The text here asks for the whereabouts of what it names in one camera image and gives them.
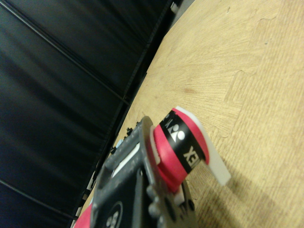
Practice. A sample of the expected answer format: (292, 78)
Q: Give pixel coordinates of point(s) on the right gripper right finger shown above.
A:
(164, 204)

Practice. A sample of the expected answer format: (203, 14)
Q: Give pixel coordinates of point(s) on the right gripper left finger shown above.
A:
(128, 147)

